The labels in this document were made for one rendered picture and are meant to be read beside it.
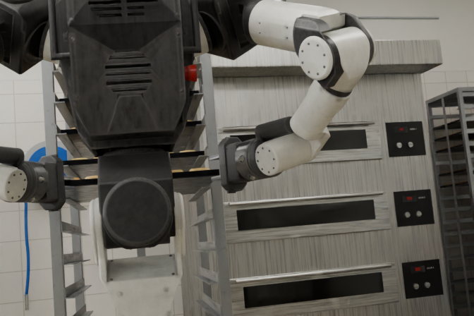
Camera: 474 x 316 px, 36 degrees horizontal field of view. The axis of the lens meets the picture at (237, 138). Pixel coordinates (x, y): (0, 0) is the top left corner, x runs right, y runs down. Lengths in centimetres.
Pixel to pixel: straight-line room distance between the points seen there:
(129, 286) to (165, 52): 45
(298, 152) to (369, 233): 314
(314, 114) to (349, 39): 16
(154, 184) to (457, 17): 538
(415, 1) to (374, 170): 208
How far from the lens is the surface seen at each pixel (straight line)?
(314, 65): 127
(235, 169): 155
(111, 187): 126
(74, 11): 130
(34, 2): 143
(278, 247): 432
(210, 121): 208
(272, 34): 136
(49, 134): 208
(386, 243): 461
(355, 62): 129
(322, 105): 132
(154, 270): 145
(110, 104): 129
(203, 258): 266
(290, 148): 143
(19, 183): 149
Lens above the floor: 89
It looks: 8 degrees up
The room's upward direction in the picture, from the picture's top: 5 degrees counter-clockwise
